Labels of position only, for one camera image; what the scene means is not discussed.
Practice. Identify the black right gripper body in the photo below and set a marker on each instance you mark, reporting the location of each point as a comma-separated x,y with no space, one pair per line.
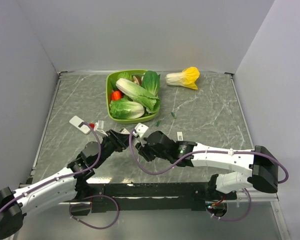
162,155

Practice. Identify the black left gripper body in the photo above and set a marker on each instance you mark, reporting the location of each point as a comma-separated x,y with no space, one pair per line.
109,144

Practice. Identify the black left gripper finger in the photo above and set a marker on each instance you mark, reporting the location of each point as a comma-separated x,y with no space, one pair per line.
121,137
121,146

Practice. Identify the white remote battery cover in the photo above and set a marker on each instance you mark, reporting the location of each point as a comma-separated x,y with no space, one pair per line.
180,136

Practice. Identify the slim white remote control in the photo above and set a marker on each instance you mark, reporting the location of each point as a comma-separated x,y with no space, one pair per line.
124,131

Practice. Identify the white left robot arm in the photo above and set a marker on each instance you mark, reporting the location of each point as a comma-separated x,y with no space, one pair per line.
70,183

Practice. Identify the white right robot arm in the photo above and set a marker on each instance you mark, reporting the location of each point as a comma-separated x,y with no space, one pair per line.
253,168

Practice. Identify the wide white remote control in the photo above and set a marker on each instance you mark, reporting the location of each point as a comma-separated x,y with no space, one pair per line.
78,123

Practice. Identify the green plastic bowl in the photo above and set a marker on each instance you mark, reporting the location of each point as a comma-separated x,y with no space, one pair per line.
146,117

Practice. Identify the white green cabbage toy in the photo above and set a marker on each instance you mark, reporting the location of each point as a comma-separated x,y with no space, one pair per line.
124,109

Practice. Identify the orange pepper toy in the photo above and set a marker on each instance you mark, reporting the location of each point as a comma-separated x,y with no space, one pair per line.
116,95

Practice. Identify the brown mushroom toy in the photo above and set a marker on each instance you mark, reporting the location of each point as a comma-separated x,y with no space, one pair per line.
137,80

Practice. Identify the green leafy lettuce toy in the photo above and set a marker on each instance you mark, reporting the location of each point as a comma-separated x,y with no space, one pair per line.
122,75

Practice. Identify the green bok choy toy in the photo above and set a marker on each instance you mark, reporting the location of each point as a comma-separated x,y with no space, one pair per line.
151,82

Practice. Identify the yellow napa cabbage toy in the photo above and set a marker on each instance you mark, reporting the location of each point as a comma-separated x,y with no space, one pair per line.
187,78

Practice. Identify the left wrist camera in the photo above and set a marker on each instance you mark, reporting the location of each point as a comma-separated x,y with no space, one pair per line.
98,127

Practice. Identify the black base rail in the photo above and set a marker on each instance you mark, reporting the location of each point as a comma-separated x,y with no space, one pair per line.
151,196

